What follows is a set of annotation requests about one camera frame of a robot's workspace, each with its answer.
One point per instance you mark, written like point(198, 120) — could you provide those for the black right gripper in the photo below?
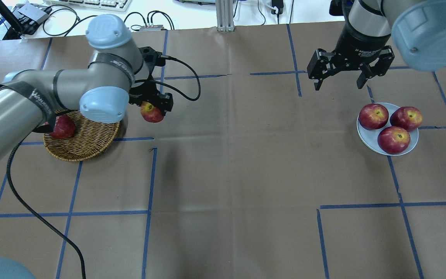
point(359, 45)

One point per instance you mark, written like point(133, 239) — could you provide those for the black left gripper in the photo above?
point(142, 95)

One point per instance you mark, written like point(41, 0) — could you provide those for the yellowish red apple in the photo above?
point(151, 113)

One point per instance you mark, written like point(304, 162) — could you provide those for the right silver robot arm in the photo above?
point(417, 27)

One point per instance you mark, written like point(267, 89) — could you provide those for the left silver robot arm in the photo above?
point(119, 73)

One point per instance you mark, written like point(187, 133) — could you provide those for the red apple on plate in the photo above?
point(408, 117)
point(394, 140)
point(373, 116)

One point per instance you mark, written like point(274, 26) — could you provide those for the light blue plate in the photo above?
point(369, 137)

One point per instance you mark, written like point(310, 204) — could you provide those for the wicker basket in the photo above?
point(89, 140)

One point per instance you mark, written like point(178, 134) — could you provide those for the red apple in basket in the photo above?
point(64, 127)

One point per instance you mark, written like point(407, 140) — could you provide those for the white keyboard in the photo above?
point(108, 5)

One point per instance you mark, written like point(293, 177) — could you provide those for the brown paper table cover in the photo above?
point(261, 178)

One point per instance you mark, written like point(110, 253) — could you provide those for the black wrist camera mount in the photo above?
point(151, 58)

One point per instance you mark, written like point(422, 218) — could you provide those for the aluminium frame post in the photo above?
point(224, 15)

